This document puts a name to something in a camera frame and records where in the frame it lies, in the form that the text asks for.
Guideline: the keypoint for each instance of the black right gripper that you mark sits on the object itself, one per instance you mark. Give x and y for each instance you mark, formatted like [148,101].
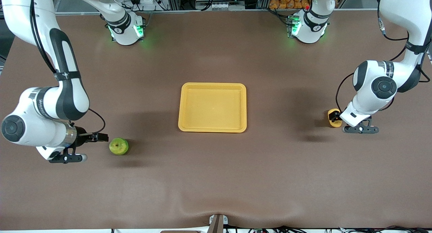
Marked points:
[81,139]

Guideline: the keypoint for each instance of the yellow potato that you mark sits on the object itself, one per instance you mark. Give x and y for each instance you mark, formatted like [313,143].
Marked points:
[334,125]

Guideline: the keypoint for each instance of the green apple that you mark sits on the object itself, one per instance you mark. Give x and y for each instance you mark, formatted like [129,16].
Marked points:
[118,146]

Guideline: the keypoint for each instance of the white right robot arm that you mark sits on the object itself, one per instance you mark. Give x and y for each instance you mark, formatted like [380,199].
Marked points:
[67,91]

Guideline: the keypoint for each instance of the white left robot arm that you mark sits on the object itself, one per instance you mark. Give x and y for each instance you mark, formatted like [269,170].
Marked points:
[374,88]

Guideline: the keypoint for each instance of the yellow plastic tray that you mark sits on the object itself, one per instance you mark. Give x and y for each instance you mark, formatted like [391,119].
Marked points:
[212,108]

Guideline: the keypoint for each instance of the aluminium table edge rail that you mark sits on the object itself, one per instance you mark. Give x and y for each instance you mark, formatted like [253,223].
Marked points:
[236,10]

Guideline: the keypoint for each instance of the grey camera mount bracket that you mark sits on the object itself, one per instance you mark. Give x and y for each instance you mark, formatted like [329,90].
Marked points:
[217,223]

